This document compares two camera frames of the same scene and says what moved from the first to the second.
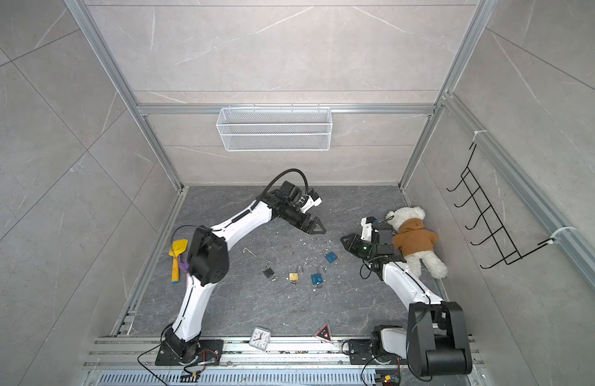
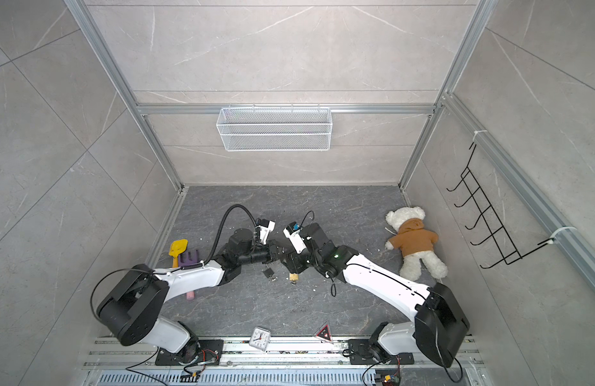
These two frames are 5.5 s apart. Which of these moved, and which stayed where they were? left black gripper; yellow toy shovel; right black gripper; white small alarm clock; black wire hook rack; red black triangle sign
Moved: right black gripper; left black gripper
Stayed: black wire hook rack; white small alarm clock; red black triangle sign; yellow toy shovel
